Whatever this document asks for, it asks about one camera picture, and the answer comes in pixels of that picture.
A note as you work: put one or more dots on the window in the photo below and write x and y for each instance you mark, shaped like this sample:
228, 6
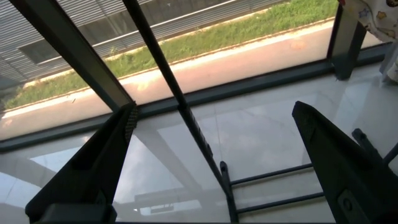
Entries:
77, 62

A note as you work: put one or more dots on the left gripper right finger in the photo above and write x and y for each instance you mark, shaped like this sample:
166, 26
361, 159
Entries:
351, 180

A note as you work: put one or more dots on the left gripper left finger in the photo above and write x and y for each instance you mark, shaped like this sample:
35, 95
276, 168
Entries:
87, 180

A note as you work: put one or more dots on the black clothes rack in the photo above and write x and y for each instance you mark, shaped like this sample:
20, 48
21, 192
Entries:
161, 62

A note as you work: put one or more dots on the cream printed garment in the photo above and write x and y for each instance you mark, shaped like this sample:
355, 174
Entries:
382, 18

